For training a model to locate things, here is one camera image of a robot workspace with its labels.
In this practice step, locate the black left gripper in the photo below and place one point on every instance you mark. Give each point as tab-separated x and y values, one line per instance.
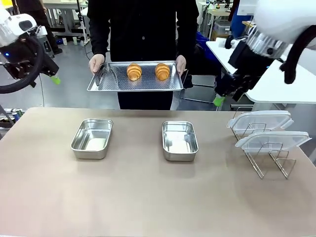
17	56

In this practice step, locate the silver metal tongs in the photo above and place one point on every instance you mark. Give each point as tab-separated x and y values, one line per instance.
106	75

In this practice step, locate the person right forearm black sleeve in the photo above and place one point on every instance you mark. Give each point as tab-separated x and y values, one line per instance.
98	37

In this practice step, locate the black metal-frame chair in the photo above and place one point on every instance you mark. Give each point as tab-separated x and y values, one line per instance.
202	81

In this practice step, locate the person right hand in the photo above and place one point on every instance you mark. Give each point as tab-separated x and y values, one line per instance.
96	63

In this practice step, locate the rectangular stainless steel container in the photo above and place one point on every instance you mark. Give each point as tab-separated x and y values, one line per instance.
180	146
92	145

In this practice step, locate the silver textured baking tray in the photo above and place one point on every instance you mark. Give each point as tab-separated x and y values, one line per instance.
145	82

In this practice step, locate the person left hand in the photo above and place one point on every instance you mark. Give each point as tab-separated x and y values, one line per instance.
182	64

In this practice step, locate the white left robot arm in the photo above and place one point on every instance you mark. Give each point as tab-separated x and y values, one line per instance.
10	24

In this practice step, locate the white background table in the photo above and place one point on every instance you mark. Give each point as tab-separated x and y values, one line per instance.
276	86

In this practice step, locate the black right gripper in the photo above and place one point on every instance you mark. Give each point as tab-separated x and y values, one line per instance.
249	59

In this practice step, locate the background person in dark clothes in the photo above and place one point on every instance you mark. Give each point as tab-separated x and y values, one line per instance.
49	24

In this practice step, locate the golden croissant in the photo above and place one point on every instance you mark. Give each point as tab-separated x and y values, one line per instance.
134	71
162	71

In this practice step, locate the clear plastic clip lid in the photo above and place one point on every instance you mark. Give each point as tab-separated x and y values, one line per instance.
261	121
274	142

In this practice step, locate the person left forearm black sleeve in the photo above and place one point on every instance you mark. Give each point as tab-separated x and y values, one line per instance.
188	37

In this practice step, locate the person torso in black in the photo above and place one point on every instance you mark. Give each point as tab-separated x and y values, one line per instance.
143	32

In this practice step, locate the shelf of drink cans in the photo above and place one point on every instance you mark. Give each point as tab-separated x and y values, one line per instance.
11	117

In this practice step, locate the grey plastic stool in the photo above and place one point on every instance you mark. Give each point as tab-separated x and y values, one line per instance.
48	47

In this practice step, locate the translucent plastic storage box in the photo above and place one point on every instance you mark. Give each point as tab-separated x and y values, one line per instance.
222	30

